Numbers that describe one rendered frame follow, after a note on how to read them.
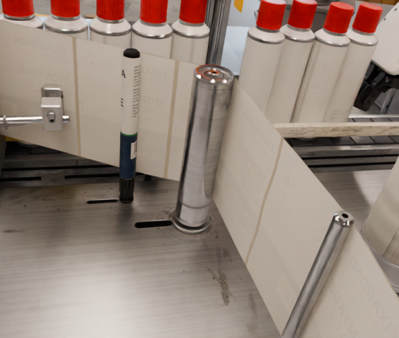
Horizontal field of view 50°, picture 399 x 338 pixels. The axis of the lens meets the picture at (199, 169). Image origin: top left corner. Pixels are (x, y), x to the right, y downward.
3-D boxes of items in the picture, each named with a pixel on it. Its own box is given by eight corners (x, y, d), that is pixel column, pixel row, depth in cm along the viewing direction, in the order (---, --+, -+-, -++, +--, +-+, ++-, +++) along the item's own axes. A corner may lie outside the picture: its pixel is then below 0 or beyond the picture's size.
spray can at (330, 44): (300, 143, 67) (343, 11, 55) (279, 127, 70) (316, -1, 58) (323, 137, 69) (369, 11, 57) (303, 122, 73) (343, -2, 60)
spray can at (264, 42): (243, 146, 64) (275, 8, 52) (220, 129, 67) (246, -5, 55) (266, 137, 67) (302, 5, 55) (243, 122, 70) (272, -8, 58)
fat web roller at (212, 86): (175, 237, 47) (196, 83, 36) (167, 208, 51) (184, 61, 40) (214, 233, 49) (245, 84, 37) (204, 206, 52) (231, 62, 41)
